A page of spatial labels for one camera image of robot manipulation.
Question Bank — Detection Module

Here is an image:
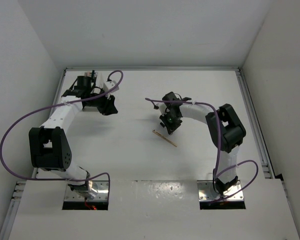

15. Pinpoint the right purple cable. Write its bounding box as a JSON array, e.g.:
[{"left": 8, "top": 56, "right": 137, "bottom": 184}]
[{"left": 144, "top": 97, "right": 260, "bottom": 202}]

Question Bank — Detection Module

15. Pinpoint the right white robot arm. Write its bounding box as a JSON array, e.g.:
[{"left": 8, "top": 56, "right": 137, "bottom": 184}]
[{"left": 154, "top": 91, "right": 246, "bottom": 195}]

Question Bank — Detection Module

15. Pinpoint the metal base plate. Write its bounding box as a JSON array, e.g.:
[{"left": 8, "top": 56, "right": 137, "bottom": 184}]
[
  {"left": 197, "top": 180, "right": 244, "bottom": 203},
  {"left": 64, "top": 180, "right": 109, "bottom": 202}
]

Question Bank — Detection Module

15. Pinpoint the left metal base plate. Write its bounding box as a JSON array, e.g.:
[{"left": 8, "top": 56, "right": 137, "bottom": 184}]
[{"left": 64, "top": 180, "right": 109, "bottom": 202}]

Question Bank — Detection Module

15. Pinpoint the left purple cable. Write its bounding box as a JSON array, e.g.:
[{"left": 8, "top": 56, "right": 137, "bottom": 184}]
[{"left": 0, "top": 70, "right": 125, "bottom": 183}]

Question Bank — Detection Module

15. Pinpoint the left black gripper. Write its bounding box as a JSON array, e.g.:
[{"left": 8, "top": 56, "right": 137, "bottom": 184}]
[{"left": 85, "top": 87, "right": 118, "bottom": 115}]

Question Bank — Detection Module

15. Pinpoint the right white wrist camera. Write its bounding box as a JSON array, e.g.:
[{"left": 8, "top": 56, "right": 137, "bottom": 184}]
[{"left": 158, "top": 103, "right": 167, "bottom": 116}]

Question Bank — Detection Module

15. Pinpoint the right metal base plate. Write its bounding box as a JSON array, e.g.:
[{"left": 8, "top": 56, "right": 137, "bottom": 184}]
[{"left": 197, "top": 180, "right": 244, "bottom": 203}]

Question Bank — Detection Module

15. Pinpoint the purple cable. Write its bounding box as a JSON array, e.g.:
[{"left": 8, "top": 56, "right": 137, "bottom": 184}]
[
  {"left": 0, "top": 70, "right": 125, "bottom": 183},
  {"left": 144, "top": 97, "right": 260, "bottom": 202}
]

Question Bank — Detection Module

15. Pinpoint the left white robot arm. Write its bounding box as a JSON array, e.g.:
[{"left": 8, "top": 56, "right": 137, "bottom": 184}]
[{"left": 28, "top": 72, "right": 119, "bottom": 196}]

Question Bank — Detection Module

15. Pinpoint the gold makeup pencil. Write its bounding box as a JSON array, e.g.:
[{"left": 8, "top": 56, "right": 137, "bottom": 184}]
[{"left": 152, "top": 130, "right": 178, "bottom": 148}]

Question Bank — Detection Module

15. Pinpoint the white slotted organizer box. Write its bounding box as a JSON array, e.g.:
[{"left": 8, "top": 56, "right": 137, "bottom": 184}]
[{"left": 80, "top": 72, "right": 105, "bottom": 108}]

